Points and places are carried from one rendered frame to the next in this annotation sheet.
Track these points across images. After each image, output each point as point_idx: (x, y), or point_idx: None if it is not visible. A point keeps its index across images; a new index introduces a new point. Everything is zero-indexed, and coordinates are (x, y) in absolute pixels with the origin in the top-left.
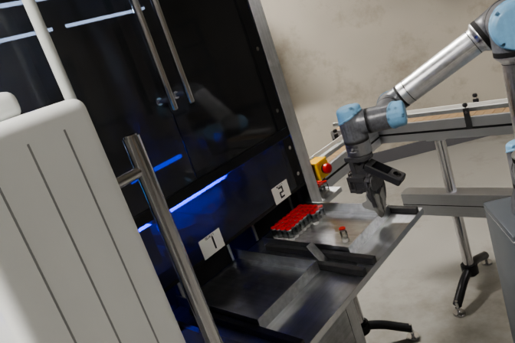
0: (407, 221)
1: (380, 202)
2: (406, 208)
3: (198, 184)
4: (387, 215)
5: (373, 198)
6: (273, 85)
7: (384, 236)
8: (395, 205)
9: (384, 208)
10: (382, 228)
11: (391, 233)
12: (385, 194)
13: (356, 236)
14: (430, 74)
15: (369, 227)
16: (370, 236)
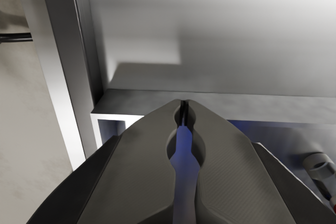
0: None
1: (171, 146)
2: (79, 18)
3: None
4: (137, 94)
5: (315, 219)
6: None
7: (305, 39)
8: (69, 89)
9: (177, 108)
10: (227, 75)
11: (280, 17)
12: (108, 158)
13: (285, 142)
14: None
15: (306, 118)
16: (293, 97)
